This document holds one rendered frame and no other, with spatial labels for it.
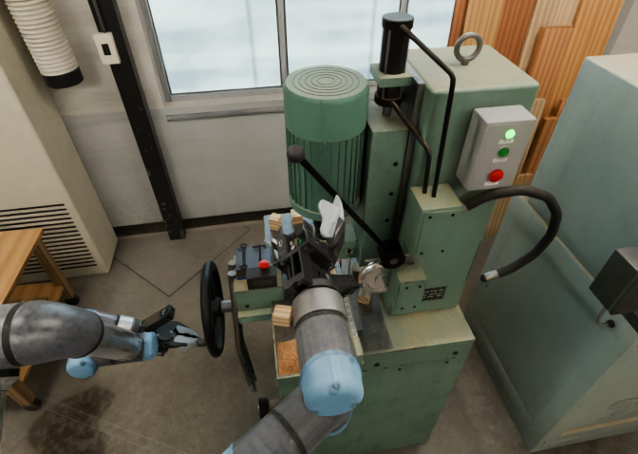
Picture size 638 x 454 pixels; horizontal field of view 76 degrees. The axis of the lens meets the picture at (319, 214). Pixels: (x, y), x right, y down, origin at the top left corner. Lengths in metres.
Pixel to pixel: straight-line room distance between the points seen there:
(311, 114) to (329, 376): 0.49
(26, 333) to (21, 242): 1.41
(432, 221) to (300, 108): 0.36
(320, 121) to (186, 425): 1.57
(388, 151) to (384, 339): 0.58
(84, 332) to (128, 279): 1.71
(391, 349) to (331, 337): 0.70
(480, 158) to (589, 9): 1.79
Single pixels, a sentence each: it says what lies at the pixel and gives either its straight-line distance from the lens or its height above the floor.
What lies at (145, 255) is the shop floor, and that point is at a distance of 2.73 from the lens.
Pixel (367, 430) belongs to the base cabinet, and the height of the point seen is 0.25.
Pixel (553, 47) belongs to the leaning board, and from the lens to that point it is 2.46.
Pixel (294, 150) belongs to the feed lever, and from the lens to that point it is 0.75.
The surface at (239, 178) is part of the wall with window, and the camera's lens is 2.52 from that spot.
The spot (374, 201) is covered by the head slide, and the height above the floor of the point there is 1.23.
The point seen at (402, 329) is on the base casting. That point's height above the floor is 0.80.
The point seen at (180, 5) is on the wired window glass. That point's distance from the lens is 2.20.
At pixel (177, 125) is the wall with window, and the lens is 2.35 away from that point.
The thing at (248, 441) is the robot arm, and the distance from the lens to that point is 0.60.
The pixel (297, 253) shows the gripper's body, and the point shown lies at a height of 1.40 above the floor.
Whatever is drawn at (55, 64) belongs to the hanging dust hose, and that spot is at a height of 1.18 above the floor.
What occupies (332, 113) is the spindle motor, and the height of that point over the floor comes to 1.48.
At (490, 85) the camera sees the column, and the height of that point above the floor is 1.52.
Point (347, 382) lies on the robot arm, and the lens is 0.51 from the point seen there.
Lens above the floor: 1.85
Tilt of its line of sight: 42 degrees down
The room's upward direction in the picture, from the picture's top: straight up
